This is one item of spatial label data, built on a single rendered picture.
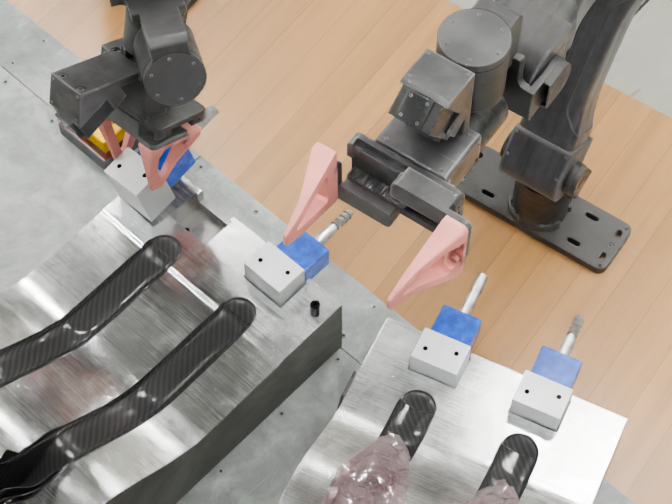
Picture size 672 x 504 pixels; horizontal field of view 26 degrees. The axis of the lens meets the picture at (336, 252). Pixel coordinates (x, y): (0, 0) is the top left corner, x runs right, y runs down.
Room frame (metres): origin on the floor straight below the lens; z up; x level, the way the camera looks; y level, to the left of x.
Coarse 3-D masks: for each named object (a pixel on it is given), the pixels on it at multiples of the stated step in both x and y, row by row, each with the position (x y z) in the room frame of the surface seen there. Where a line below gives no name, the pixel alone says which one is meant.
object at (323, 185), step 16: (320, 144) 0.66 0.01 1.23; (320, 160) 0.65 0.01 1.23; (336, 160) 0.66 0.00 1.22; (320, 176) 0.64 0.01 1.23; (336, 176) 0.66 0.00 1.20; (352, 176) 0.66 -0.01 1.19; (368, 176) 0.66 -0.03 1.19; (304, 192) 0.63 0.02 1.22; (320, 192) 0.65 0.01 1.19; (336, 192) 0.66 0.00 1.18; (352, 192) 0.65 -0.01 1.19; (368, 192) 0.65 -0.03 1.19; (384, 192) 0.65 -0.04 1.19; (304, 208) 0.62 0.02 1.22; (320, 208) 0.64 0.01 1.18; (368, 208) 0.64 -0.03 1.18; (384, 208) 0.64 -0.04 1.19; (288, 224) 0.61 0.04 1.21; (304, 224) 0.62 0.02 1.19; (384, 224) 0.63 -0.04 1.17; (288, 240) 0.60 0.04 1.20
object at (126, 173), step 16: (208, 112) 0.91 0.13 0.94; (128, 160) 0.85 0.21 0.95; (160, 160) 0.86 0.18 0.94; (192, 160) 0.87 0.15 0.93; (112, 176) 0.83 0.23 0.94; (128, 176) 0.83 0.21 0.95; (144, 176) 0.83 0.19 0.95; (176, 176) 0.85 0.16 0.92; (128, 192) 0.82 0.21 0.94; (144, 192) 0.81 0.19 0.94; (160, 192) 0.83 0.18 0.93; (144, 208) 0.81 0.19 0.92; (160, 208) 0.82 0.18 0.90
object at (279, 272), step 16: (336, 224) 0.81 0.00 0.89; (304, 240) 0.78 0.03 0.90; (320, 240) 0.79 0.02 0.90; (256, 256) 0.76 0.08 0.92; (272, 256) 0.76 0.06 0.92; (288, 256) 0.76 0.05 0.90; (304, 256) 0.76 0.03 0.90; (320, 256) 0.76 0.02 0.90; (256, 272) 0.74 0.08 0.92; (272, 272) 0.74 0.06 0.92; (288, 272) 0.74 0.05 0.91; (304, 272) 0.75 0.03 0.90; (272, 288) 0.72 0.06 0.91; (288, 288) 0.72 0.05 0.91
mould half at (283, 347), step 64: (192, 192) 0.85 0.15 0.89; (64, 256) 0.78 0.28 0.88; (128, 256) 0.77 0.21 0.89; (192, 256) 0.77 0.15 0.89; (0, 320) 0.69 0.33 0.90; (128, 320) 0.70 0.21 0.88; (192, 320) 0.70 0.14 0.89; (256, 320) 0.70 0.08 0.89; (320, 320) 0.70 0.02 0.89; (64, 384) 0.62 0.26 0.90; (128, 384) 0.63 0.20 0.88; (192, 384) 0.63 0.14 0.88; (256, 384) 0.63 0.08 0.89; (0, 448) 0.54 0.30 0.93; (128, 448) 0.55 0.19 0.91; (192, 448) 0.56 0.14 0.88
